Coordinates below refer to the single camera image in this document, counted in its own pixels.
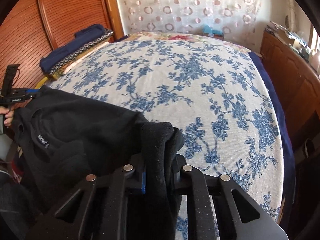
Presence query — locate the sheer circle-pattern curtain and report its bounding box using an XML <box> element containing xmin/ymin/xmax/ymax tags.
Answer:
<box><xmin>118</xmin><ymin>0</ymin><xmax>261</xmax><ymax>43</ymax></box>

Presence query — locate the clutter pile on cabinet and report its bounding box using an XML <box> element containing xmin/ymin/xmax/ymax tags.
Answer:
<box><xmin>265</xmin><ymin>21</ymin><xmax>319</xmax><ymax>74</ymax></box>

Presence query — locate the navy blue bed cover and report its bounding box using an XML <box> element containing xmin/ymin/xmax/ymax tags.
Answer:
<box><xmin>248</xmin><ymin>51</ymin><xmax>296</xmax><ymax>222</ymax></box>

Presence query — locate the person left hand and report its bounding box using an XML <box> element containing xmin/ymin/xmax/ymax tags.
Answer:
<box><xmin>0</xmin><ymin>106</ymin><xmax>14</xmax><ymax>127</ymax></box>

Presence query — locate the wooden side cabinet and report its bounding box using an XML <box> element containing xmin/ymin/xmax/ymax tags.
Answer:
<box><xmin>260</xmin><ymin>31</ymin><xmax>319</xmax><ymax>150</ymax></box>

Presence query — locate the folded navy garment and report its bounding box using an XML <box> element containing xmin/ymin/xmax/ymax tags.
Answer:
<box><xmin>40</xmin><ymin>24</ymin><xmax>105</xmax><ymax>74</ymax></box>

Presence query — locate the floral bed blanket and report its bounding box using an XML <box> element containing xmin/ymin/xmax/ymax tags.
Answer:
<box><xmin>118</xmin><ymin>31</ymin><xmax>251</xmax><ymax>53</ymax></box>

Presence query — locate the circle-pattern folded cloth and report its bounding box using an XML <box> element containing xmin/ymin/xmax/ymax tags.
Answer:
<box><xmin>44</xmin><ymin>28</ymin><xmax>114</xmax><ymax>79</ymax></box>

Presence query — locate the wooden slatted wardrobe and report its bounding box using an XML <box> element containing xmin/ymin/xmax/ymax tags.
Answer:
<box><xmin>1</xmin><ymin>0</ymin><xmax>124</xmax><ymax>88</ymax></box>

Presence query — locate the blue floral white sheet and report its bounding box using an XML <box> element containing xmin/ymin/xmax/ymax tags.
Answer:
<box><xmin>47</xmin><ymin>38</ymin><xmax>286</xmax><ymax>239</ymax></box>

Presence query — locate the blue item on box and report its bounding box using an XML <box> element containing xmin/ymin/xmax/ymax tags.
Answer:
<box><xmin>202</xmin><ymin>24</ymin><xmax>224</xmax><ymax>39</ymax></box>

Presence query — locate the black printed t-shirt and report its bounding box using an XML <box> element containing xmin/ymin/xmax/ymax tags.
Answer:
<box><xmin>12</xmin><ymin>86</ymin><xmax>184</xmax><ymax>239</ymax></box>

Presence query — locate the yellow plush toy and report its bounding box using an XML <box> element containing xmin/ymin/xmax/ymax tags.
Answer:
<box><xmin>35</xmin><ymin>77</ymin><xmax>52</xmax><ymax>89</ymax></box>

